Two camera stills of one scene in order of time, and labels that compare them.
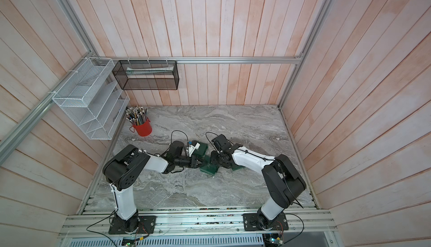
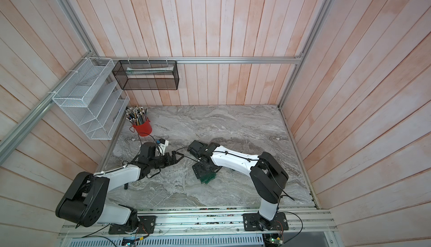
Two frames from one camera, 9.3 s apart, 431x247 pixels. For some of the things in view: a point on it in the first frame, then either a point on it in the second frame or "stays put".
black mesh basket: x=147 y=74 stays put
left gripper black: x=194 y=162 to x=174 y=159
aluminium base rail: x=198 y=223 stays put
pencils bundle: x=136 y=115 stays put
